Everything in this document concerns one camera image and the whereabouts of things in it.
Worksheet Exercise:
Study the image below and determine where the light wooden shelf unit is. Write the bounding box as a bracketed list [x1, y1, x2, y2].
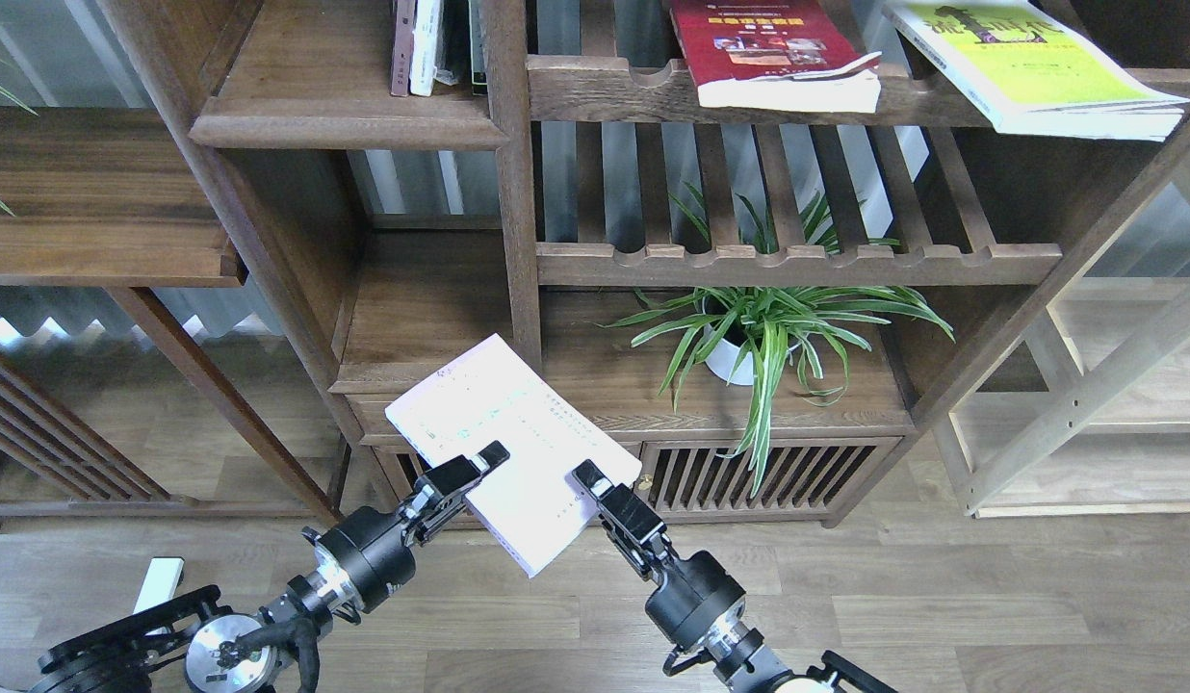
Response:
[932, 144, 1190, 520]

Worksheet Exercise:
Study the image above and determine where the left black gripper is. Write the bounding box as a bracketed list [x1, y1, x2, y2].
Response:
[301, 441, 511, 614]

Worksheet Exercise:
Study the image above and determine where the dark wooden side table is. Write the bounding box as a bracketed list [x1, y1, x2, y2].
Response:
[0, 107, 347, 523]

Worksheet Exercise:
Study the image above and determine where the white plant pot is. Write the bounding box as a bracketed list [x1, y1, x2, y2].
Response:
[704, 325, 754, 386]

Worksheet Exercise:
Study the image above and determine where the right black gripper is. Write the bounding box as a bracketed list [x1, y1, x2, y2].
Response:
[572, 458, 745, 656]

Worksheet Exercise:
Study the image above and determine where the dark wooden slatted rack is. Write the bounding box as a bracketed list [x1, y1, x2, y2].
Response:
[0, 337, 220, 533]

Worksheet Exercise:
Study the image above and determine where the green spider plant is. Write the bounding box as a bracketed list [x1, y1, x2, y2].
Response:
[601, 183, 956, 497]

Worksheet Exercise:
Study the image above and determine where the red book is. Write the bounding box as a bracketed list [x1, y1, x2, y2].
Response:
[668, 1, 881, 114]

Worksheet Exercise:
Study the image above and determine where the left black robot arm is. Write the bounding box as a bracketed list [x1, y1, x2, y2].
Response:
[36, 442, 508, 692]

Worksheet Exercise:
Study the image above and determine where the yellow green book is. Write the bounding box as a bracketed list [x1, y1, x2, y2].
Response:
[882, 1, 1189, 141]

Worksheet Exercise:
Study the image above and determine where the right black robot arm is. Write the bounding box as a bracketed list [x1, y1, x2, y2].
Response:
[572, 460, 891, 692]

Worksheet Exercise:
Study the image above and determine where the pale purple white book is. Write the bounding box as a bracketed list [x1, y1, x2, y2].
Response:
[386, 335, 641, 578]

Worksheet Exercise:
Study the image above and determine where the dark green upright book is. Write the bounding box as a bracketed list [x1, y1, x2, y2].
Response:
[468, 0, 489, 96]

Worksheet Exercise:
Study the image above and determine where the brown upright book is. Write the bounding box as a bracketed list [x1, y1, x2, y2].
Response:
[392, 0, 417, 96]

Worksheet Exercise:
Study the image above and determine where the white base bar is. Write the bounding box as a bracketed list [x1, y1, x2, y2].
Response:
[133, 556, 184, 614]

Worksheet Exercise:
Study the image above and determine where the dark wooden bookshelf cabinet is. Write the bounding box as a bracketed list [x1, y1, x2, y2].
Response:
[99, 1, 1190, 526]

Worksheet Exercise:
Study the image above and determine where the white upright book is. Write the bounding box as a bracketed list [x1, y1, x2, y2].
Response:
[409, 0, 444, 96]

